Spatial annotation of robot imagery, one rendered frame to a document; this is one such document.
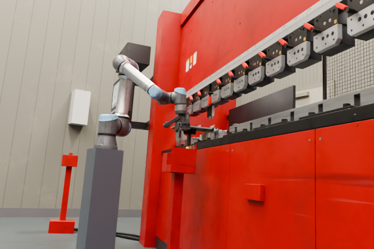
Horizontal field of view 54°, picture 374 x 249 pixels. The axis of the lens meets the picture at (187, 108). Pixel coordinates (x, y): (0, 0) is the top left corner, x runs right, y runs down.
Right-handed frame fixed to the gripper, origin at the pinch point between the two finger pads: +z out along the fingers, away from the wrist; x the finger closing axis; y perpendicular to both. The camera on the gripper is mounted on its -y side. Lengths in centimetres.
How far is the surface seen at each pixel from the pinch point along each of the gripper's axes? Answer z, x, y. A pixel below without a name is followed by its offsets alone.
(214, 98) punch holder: -34, 16, 33
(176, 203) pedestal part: 36.6, 2.1, -1.2
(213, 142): 0.2, -12.9, 18.8
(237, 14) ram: -83, -17, 37
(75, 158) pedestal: 2, 192, -53
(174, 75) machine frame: -76, 120, 36
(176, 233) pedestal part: 54, 2, -1
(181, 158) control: 9.5, -4.9, 0.2
